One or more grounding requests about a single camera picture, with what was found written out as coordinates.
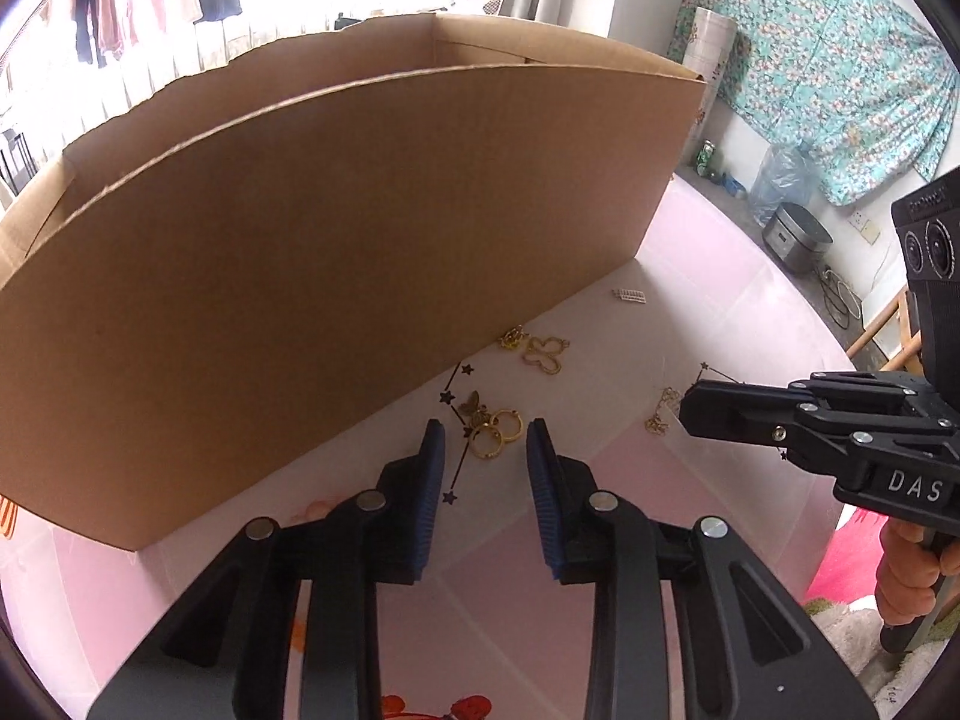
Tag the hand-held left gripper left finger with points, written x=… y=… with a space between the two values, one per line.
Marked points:
x=429 y=495

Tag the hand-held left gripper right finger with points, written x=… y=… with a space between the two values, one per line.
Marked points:
x=544 y=502

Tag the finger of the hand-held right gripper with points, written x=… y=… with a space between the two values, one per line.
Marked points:
x=735 y=412
x=862 y=386

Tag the gold hoop earring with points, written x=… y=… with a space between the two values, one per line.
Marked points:
x=475 y=444
x=519 y=426

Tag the large brown cardboard box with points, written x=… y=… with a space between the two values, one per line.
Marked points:
x=300 y=277

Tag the person's right hand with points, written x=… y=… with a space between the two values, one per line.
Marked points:
x=896 y=577

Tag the wooden chair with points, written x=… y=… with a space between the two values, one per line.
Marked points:
x=885 y=322

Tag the pink balloon print tablecloth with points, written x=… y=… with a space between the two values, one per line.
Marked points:
x=675 y=480

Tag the gold butterfly charm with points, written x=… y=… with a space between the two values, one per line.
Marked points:
x=474 y=406

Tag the grey rice cooker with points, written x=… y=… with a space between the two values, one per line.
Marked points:
x=795 y=240

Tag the gold outline butterfly pendant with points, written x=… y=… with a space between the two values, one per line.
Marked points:
x=534 y=349

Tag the small white clip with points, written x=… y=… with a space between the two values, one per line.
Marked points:
x=628 y=296

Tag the gold flower charm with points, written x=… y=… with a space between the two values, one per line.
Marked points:
x=513 y=336

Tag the pink floral mat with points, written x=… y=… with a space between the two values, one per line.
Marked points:
x=847 y=562

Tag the clear water jug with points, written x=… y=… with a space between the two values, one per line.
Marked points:
x=780 y=180

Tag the turquoise floral cloth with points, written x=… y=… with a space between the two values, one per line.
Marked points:
x=825 y=52

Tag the white fluffy rug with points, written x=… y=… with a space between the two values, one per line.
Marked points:
x=847 y=637

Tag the green can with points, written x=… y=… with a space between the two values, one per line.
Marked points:
x=706 y=157

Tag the printed paper roll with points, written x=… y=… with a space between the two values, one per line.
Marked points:
x=711 y=41

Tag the dark hanging garment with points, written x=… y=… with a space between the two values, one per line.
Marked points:
x=86 y=15

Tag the wall socket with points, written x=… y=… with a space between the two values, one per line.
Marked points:
x=868 y=228

